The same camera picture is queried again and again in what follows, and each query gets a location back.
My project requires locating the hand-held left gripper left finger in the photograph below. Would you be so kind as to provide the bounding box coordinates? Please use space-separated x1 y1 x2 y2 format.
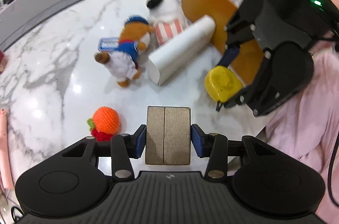
57 124 147 181

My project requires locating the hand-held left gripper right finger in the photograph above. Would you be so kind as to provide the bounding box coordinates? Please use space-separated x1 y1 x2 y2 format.
191 124 279 180

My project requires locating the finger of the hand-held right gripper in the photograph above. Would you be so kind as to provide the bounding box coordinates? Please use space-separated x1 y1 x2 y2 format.
216 10 257 68
215 81 280 116

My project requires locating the yellow round case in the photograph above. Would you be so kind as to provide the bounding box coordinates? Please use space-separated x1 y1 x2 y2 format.
204 66 244 103

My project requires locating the small brown box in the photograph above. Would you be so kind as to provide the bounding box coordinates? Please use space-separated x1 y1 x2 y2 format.
145 106 191 166

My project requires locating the red crochet fruit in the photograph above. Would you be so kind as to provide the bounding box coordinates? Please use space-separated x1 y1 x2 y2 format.
90 129 114 142

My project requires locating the orange crochet fruit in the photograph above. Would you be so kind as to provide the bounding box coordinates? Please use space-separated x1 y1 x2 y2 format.
86 107 122 134

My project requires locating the long white box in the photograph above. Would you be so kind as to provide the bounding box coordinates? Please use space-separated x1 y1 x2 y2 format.
147 15 217 87

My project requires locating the person's pink garment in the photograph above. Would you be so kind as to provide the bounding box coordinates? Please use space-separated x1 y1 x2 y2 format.
261 49 339 224

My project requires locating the white striped plush dog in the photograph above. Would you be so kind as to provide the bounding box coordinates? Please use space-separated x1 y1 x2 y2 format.
146 0 187 46

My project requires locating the brown plush bear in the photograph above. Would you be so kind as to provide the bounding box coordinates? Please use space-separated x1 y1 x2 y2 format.
94 15 155 88

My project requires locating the bottle with red label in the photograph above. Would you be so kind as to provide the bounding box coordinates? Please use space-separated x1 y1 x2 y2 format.
0 51 8 74

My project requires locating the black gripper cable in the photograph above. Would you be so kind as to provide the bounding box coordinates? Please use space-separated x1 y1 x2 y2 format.
327 129 339 209

